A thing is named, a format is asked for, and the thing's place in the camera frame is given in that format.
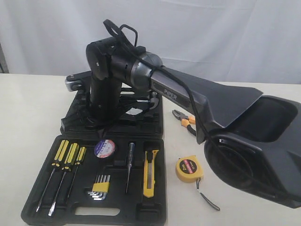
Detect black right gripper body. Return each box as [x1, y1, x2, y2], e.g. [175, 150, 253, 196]
[60, 93, 132, 132]

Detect black electrical tape roll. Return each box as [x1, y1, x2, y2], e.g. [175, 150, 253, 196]
[94, 139, 116, 159]

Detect yellow tape measure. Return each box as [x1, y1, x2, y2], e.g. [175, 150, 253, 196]
[175, 154, 221, 211]

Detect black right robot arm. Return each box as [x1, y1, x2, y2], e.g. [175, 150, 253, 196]
[61, 37, 301, 208]

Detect black plastic tool case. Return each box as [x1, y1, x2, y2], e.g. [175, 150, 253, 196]
[21, 88, 167, 226]

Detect silver adjustable wrench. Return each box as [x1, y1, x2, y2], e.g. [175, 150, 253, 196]
[126, 107, 143, 116]

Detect medium yellow black screwdriver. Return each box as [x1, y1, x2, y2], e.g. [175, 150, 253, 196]
[48, 143, 79, 217]

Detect voltage tester screwdriver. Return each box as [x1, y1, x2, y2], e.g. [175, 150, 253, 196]
[125, 142, 135, 193]

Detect small yellow black screwdriver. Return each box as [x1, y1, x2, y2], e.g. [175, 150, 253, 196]
[67, 146, 87, 199]

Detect steel claw hammer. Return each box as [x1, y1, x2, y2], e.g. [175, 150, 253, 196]
[122, 91, 162, 111]

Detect large yellow black screwdriver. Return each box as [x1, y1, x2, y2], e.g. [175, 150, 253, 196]
[35, 139, 69, 213]

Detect hex key set yellow holder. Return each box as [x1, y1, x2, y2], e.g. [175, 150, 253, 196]
[87, 174, 111, 201]

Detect yellow utility knife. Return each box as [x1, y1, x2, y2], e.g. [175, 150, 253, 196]
[143, 149, 159, 198]

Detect orange black combination pliers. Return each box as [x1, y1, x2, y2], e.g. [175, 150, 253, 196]
[172, 109, 196, 136]

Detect white backdrop curtain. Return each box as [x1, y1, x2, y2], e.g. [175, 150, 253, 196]
[0, 0, 301, 84]

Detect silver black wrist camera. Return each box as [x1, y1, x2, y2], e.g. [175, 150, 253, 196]
[65, 71, 92, 92]

